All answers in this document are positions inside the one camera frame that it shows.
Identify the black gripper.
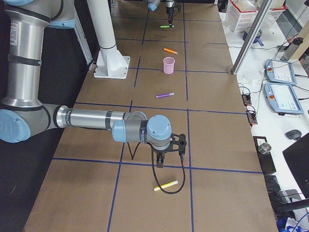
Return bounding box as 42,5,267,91
154,149,168,168
166,1,174,28

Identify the yellow highlighter pen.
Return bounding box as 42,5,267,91
154,180,178,191

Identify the orange highlighter pen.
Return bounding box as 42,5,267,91
163,48,178,55

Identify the purple highlighter pen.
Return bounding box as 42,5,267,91
156,92,175,99

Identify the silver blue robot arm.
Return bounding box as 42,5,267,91
0,0,173,167
144,0,176,28

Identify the pink mesh pen holder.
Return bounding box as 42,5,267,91
163,57,175,74

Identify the white plastic basket red rim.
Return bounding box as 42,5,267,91
225,0,258,32

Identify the lower black orange connector block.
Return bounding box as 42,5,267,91
246,110,258,126

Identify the black orange connector block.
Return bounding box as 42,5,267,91
241,93,252,106
246,110,258,126

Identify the small steel cup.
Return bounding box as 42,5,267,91
258,143,271,155

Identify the black flat box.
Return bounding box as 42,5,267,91
253,136,276,175

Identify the upper black orange connector block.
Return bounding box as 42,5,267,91
241,93,252,106

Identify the upper blue teach pendant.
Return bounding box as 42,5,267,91
265,59,296,86

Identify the blue teach pendant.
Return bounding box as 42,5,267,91
265,59,296,86
264,83,304,115

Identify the dark water bottle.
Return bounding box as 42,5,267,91
280,37,304,61

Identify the lower blue teach pendant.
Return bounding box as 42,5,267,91
264,83,304,115

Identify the black computer monitor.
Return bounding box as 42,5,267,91
283,136,309,198

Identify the black computer mouse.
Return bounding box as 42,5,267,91
285,130,302,141

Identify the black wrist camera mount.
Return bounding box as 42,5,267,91
169,133,187,155
174,3,182,12

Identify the right black braided cable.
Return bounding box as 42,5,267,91
127,142,186,194

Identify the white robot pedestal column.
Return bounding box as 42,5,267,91
87,0,130,79

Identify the aluminium frame post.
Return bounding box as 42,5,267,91
231,0,273,75

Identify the blue handled saucepan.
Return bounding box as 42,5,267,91
242,27,264,46

